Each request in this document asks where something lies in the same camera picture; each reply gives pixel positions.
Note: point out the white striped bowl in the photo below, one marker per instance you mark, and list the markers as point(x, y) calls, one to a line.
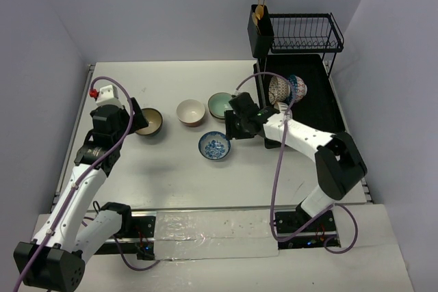
point(282, 107)

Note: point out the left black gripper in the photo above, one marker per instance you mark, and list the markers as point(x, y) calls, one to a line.
point(137, 118)

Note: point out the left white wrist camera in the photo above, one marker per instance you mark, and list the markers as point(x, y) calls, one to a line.
point(107, 95)

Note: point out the black cutlery holder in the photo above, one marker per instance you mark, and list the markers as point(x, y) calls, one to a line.
point(260, 36)

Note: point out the brown lattice pattern bowl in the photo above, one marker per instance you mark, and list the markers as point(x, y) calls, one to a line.
point(278, 90)

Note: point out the brown beige bowl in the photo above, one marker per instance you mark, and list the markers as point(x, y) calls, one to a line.
point(155, 120)

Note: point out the mint green bowl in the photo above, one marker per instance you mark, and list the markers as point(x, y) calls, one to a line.
point(218, 104)

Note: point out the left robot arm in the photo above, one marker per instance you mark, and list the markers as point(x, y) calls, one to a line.
point(56, 257)

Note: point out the blue geometric pattern bowl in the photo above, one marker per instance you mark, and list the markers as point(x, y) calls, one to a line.
point(299, 90)

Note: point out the black dish rack tray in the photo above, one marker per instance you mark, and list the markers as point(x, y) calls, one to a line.
point(318, 108)

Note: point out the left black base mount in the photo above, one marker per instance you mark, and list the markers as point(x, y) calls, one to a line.
point(136, 239)

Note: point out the blue floral bowl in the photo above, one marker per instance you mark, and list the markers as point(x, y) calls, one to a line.
point(214, 145)

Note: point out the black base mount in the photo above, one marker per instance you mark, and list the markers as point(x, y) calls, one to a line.
point(314, 236)
point(136, 239)

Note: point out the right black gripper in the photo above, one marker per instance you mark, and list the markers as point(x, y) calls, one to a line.
point(232, 133)

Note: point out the white red bowl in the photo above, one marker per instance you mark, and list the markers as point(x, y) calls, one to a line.
point(190, 112)

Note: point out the gold spoon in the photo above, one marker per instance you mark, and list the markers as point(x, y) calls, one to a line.
point(257, 15)

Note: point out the white taped sheet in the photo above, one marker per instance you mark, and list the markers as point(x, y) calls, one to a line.
point(199, 235)

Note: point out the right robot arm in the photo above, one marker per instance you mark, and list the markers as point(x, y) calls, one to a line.
point(338, 162)

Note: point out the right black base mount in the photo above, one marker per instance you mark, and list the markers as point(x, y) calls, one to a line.
point(314, 236)

